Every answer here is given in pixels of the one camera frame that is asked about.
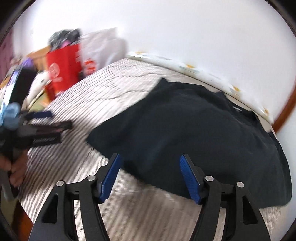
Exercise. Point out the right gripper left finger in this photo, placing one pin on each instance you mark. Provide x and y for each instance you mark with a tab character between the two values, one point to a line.
66	202

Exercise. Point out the dark clothes in red bag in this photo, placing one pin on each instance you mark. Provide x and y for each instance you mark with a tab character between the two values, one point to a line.
64	38

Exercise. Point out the white patterned bed sheet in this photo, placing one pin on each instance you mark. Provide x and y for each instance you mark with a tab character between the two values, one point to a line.
207	78

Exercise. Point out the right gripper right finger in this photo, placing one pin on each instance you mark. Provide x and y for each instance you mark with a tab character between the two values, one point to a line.
243	220

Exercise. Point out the wooden bedside table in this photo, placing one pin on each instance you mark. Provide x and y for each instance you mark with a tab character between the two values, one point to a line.
40	58

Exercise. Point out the brown wooden door frame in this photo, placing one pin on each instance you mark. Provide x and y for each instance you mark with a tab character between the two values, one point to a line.
285	113

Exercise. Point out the white plastic shopping bag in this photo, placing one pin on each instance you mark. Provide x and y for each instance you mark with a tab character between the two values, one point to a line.
100	49

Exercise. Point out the black sweatshirt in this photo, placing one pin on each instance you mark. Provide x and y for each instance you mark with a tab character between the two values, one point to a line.
224	140

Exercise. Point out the striped white bed quilt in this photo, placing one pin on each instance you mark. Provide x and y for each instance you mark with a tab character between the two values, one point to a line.
134	210

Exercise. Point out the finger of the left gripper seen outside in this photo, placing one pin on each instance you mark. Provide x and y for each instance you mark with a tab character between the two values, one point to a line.
35	130

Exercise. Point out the red paper shopping bag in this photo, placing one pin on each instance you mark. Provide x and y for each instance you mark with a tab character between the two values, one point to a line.
64	67

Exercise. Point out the person's left hand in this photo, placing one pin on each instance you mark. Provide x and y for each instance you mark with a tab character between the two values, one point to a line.
17	168

